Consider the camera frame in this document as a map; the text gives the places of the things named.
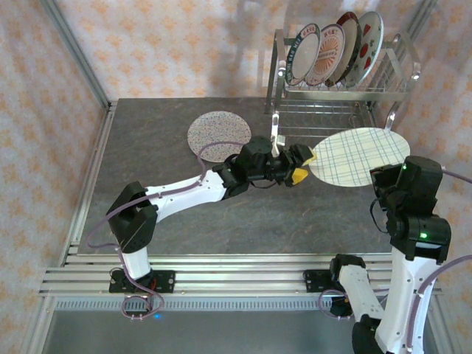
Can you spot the cream blue plaid plate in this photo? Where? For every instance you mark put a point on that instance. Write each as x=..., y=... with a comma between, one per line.
x=357, y=155

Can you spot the colourful speckled plate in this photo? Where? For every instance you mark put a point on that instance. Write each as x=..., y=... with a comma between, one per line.
x=217, y=127

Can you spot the dark red rim plate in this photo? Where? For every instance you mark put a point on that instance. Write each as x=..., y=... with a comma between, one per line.
x=349, y=26

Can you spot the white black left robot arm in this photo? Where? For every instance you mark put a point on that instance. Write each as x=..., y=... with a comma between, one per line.
x=184, y=193

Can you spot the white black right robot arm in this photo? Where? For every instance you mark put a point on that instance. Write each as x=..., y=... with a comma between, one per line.
x=402, y=295

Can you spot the stainless steel dish rack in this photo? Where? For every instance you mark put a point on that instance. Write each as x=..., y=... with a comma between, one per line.
x=350, y=95

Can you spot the green rim lettered plate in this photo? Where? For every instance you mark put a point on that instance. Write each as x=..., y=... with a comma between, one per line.
x=304, y=55

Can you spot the orange sunburst plate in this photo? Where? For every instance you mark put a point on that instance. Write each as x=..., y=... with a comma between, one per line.
x=329, y=55

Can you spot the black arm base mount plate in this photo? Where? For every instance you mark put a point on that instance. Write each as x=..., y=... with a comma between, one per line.
x=166, y=282
x=315, y=280

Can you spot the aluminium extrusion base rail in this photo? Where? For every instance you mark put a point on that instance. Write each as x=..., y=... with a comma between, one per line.
x=239, y=276

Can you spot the aluminium table side rail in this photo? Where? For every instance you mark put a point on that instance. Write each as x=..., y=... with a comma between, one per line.
x=92, y=177

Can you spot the aluminium frame post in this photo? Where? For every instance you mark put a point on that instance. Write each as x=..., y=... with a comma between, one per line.
x=420, y=20
x=79, y=55

